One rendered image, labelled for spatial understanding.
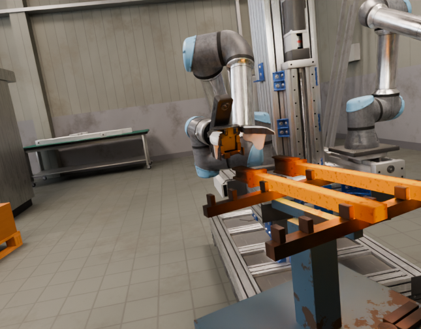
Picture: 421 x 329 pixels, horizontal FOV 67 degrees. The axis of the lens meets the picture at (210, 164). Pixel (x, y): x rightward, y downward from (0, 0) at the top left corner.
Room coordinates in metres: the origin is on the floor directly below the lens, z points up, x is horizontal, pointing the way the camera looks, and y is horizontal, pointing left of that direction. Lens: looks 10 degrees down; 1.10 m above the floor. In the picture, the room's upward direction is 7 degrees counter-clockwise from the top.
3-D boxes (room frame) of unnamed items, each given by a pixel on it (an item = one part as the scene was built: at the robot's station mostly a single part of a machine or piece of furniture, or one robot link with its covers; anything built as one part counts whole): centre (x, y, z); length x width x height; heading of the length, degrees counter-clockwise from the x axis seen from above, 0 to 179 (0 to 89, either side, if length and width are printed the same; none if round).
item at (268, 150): (1.43, -0.23, 0.87); 0.15 x 0.15 x 0.10
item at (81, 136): (6.57, 2.40, 0.45); 2.45 x 0.92 x 0.90; 97
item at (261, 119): (1.44, -0.23, 0.98); 0.13 x 0.12 x 0.14; 75
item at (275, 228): (0.50, -0.06, 0.93); 0.23 x 0.06 x 0.02; 23
